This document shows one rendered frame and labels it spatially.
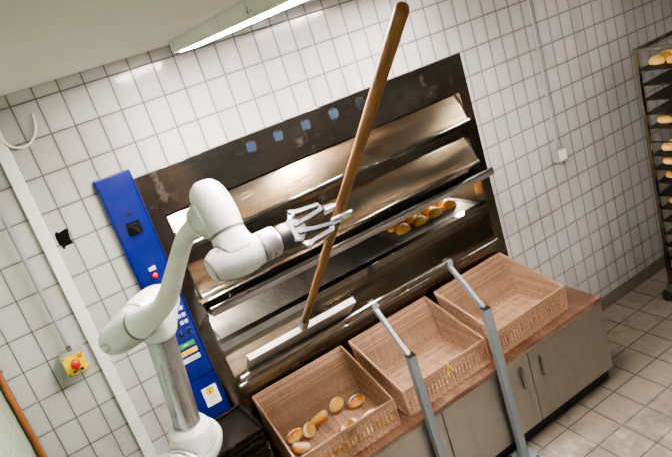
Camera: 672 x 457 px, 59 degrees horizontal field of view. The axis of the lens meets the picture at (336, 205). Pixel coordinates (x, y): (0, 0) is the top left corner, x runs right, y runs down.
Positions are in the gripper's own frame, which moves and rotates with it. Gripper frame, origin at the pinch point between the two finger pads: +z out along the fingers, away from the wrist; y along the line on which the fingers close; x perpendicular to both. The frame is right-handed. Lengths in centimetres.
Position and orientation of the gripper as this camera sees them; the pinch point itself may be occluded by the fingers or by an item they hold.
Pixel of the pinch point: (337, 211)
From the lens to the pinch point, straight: 175.2
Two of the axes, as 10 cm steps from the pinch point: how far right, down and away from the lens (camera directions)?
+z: 8.4, -3.8, 3.8
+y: 5.2, 7.7, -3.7
